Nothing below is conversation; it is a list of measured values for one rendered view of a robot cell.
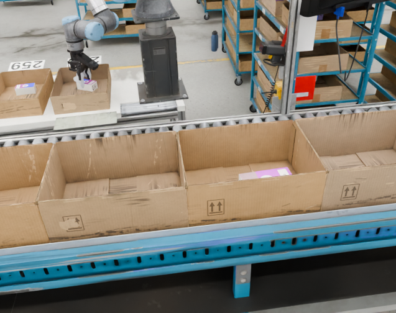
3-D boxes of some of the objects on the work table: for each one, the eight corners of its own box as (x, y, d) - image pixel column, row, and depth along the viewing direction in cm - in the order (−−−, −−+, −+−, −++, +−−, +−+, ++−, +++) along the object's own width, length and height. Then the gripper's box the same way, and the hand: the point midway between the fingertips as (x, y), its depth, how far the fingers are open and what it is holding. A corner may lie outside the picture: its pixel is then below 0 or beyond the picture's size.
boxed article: (35, 94, 226) (33, 86, 223) (17, 96, 224) (14, 89, 221) (36, 90, 230) (34, 82, 227) (18, 92, 228) (15, 84, 226)
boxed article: (83, 86, 233) (81, 78, 230) (97, 88, 229) (96, 81, 227) (77, 89, 228) (76, 82, 226) (92, 92, 225) (91, 84, 222)
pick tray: (111, 79, 240) (109, 63, 234) (110, 109, 209) (107, 91, 203) (62, 83, 237) (58, 67, 231) (53, 115, 206) (49, 97, 200)
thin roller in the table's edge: (176, 107, 212) (175, 104, 211) (122, 113, 209) (121, 110, 208) (175, 105, 214) (174, 102, 213) (122, 111, 211) (121, 108, 209)
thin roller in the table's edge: (176, 109, 210) (176, 105, 209) (122, 115, 207) (121, 112, 206) (176, 107, 212) (175, 104, 211) (122, 113, 209) (121, 110, 207)
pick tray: (55, 84, 237) (51, 68, 232) (43, 115, 206) (38, 97, 200) (5, 87, 235) (-1, 71, 229) (-15, 120, 204) (-22, 102, 198)
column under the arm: (137, 84, 233) (129, 26, 215) (181, 79, 237) (178, 22, 218) (139, 104, 212) (131, 42, 194) (188, 99, 216) (185, 37, 197)
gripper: (76, 44, 223) (83, 79, 235) (61, 51, 213) (69, 89, 225) (89, 45, 220) (96, 82, 232) (74, 53, 210) (82, 90, 223)
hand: (86, 84), depth 227 cm, fingers closed on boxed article, 6 cm apart
